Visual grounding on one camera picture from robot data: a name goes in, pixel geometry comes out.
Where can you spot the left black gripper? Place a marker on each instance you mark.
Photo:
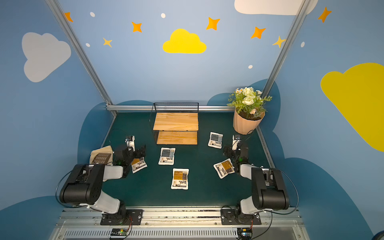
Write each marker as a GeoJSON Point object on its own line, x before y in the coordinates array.
{"type": "Point", "coordinates": [137, 153]}

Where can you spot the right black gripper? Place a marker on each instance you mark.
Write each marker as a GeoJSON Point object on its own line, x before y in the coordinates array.
{"type": "Point", "coordinates": [231, 152]}

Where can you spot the yellow coffee bag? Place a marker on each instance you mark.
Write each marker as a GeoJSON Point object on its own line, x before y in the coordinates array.
{"type": "Point", "coordinates": [224, 168]}
{"type": "Point", "coordinates": [180, 179]}
{"type": "Point", "coordinates": [138, 164]}

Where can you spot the grey coffee bag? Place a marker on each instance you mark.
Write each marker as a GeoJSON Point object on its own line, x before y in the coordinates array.
{"type": "Point", "coordinates": [215, 140]}
{"type": "Point", "coordinates": [167, 156]}

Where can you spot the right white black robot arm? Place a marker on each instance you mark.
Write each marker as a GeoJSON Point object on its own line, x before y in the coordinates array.
{"type": "Point", "coordinates": [268, 189]}

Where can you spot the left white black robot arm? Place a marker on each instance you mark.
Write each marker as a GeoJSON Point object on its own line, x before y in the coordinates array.
{"type": "Point", "coordinates": [83, 187]}

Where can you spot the brown slotted spatula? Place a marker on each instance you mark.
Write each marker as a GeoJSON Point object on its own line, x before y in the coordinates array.
{"type": "Point", "coordinates": [101, 158]}

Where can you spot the potted artificial flower plant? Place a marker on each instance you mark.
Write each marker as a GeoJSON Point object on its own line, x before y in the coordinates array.
{"type": "Point", "coordinates": [249, 109]}

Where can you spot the right small circuit board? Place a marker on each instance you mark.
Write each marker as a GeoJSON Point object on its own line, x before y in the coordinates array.
{"type": "Point", "coordinates": [244, 233]}

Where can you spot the small circuit board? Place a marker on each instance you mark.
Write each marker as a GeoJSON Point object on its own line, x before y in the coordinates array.
{"type": "Point", "coordinates": [120, 233]}
{"type": "Point", "coordinates": [244, 233]}

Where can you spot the left small circuit board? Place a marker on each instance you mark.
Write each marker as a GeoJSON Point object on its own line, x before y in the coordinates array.
{"type": "Point", "coordinates": [120, 233]}

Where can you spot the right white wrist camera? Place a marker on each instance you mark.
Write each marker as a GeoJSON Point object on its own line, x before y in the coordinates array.
{"type": "Point", "coordinates": [236, 141]}

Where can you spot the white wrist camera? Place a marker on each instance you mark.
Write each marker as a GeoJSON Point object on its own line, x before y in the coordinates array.
{"type": "Point", "coordinates": [236, 141]}
{"type": "Point", "coordinates": [130, 141]}

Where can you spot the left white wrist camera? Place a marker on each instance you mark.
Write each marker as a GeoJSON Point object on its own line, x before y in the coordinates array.
{"type": "Point", "coordinates": [130, 141]}

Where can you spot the two-tier wooden wire shelf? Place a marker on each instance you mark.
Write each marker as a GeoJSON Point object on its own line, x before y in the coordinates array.
{"type": "Point", "coordinates": [175, 123]}

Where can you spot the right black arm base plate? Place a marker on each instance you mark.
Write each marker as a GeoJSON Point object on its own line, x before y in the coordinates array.
{"type": "Point", "coordinates": [236, 217]}

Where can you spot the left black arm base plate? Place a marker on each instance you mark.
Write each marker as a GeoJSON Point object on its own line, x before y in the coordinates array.
{"type": "Point", "coordinates": [129, 217]}

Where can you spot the aluminium front rail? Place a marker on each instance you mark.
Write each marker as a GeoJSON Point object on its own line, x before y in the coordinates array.
{"type": "Point", "coordinates": [178, 223]}

